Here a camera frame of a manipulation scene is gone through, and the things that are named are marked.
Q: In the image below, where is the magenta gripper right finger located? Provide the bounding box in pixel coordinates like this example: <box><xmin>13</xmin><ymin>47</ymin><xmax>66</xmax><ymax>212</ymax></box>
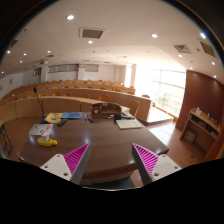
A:
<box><xmin>132</xmin><ymin>143</ymin><xmax>181</xmax><ymax>185</ymax></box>

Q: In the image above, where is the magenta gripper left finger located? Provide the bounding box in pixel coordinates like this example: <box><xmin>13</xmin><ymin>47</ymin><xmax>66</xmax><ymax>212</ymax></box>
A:
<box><xmin>41</xmin><ymin>144</ymin><xmax>91</xmax><ymax>185</ymax></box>

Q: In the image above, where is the black charger adapter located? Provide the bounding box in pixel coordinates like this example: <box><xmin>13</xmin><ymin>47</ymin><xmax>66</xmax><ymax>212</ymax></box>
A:
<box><xmin>114</xmin><ymin>114</ymin><xmax>122</xmax><ymax>120</ymax></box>

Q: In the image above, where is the yellow tape dispenser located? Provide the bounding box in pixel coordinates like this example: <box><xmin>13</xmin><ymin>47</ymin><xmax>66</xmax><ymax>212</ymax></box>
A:
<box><xmin>38</xmin><ymin>137</ymin><xmax>57</xmax><ymax>146</ymax></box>

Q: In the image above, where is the black remote control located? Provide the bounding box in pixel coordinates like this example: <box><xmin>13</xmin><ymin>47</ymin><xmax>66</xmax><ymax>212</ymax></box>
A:
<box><xmin>57</xmin><ymin>119</ymin><xmax>67</xmax><ymax>126</ymax></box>

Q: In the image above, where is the white paper sheet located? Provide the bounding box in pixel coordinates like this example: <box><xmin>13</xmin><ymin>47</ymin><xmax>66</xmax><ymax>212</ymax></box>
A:
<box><xmin>29</xmin><ymin>124</ymin><xmax>53</xmax><ymax>136</ymax></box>

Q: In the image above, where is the blue booklet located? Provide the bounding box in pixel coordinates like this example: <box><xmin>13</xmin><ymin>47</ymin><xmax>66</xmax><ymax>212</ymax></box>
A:
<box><xmin>61</xmin><ymin>112</ymin><xmax>84</xmax><ymax>119</ymax></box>

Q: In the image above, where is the white notebook pad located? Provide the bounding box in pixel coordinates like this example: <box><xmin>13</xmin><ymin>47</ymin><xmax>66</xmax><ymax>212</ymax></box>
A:
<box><xmin>116</xmin><ymin>120</ymin><xmax>142</xmax><ymax>130</ymax></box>

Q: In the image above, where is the yellow book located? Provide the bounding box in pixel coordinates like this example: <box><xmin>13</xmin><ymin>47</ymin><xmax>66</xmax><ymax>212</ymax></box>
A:
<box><xmin>45</xmin><ymin>113</ymin><xmax>62</xmax><ymax>124</ymax></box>

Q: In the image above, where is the black desk microphone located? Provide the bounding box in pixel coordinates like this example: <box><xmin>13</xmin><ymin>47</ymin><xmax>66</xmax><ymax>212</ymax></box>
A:
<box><xmin>33</xmin><ymin>87</ymin><xmax>47</xmax><ymax>124</ymax></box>

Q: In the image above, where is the wooden shelf cabinet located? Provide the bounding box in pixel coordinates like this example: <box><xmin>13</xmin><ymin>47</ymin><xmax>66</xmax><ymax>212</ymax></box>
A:
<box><xmin>180</xmin><ymin>108</ymin><xmax>220</xmax><ymax>153</ymax></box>

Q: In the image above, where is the wooden desk organizer box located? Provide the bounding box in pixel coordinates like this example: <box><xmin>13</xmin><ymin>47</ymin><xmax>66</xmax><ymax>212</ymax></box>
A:
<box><xmin>91</xmin><ymin>102</ymin><xmax>121</xmax><ymax>116</ymax></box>

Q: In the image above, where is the wooden chair right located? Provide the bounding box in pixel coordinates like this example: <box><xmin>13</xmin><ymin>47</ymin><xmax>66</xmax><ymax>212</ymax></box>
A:
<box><xmin>128</xmin><ymin>100</ymin><xmax>139</xmax><ymax>116</ymax></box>

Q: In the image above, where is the long wooden lecture bench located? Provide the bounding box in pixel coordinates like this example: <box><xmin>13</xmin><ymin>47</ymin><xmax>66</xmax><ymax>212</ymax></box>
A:
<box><xmin>38</xmin><ymin>88</ymin><xmax>152</xmax><ymax>120</ymax></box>

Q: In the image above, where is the wooden chair behind desk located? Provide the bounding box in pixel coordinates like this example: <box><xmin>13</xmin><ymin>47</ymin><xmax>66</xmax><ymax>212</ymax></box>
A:
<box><xmin>99</xmin><ymin>94</ymin><xmax>111</xmax><ymax>102</ymax></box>

